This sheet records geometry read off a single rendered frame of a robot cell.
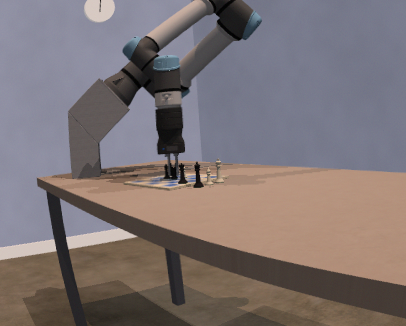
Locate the white bishop chess piece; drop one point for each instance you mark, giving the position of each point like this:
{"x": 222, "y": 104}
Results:
{"x": 209, "y": 182}

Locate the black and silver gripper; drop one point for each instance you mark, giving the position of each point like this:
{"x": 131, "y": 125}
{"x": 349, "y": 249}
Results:
{"x": 169, "y": 125}

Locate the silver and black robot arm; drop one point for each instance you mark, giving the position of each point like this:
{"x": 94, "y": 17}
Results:
{"x": 236, "y": 21}

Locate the blue and cream chessboard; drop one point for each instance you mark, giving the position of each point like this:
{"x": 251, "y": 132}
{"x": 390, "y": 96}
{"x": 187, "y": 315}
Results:
{"x": 169, "y": 184}

